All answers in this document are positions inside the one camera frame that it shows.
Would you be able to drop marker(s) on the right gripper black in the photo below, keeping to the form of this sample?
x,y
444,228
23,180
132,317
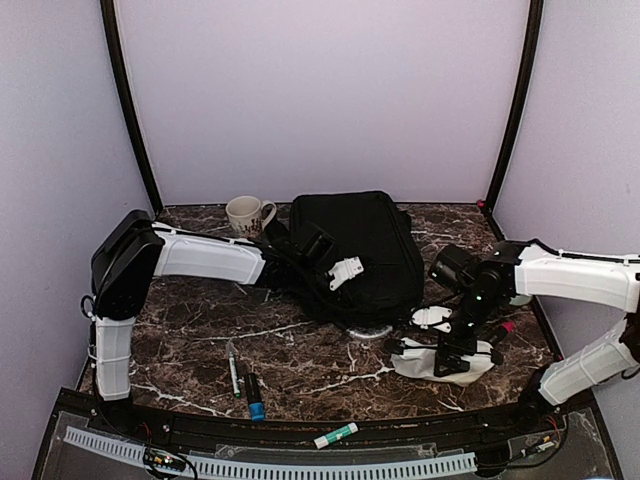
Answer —
x,y
446,343

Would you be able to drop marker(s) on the white fabric pouch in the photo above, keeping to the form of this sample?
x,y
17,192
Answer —
x,y
417,361

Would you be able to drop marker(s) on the black student bag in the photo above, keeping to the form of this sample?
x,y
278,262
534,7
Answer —
x,y
331,227

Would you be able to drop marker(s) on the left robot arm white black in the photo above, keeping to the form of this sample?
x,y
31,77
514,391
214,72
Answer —
x,y
139,250

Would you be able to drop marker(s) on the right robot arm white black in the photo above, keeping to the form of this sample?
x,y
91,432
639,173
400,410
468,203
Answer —
x,y
523,269

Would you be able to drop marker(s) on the pink black highlighter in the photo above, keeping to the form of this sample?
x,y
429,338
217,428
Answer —
x,y
499,333

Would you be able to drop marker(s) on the green white glue stick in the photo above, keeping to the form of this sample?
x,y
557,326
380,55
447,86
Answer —
x,y
336,435

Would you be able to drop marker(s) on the black marker blue cap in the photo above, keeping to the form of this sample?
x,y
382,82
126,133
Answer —
x,y
254,398

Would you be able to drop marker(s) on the clear white pen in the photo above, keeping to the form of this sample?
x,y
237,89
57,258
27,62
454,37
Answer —
x,y
231,355

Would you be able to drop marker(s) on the cream printed mug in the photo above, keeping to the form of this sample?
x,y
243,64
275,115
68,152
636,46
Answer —
x,y
248,215

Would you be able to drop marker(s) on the small circuit board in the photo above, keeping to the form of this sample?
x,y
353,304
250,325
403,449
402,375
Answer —
x,y
161,459

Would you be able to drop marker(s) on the grey slotted cable duct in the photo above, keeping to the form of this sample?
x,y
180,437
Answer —
x,y
213,468

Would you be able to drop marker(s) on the right black frame post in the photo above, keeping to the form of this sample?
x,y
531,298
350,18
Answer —
x,y
525,70

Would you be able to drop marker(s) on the black frame post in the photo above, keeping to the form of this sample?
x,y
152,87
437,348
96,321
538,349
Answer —
x,y
525,70
119,70

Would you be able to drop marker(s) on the left black frame post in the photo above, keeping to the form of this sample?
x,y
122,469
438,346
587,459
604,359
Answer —
x,y
119,70

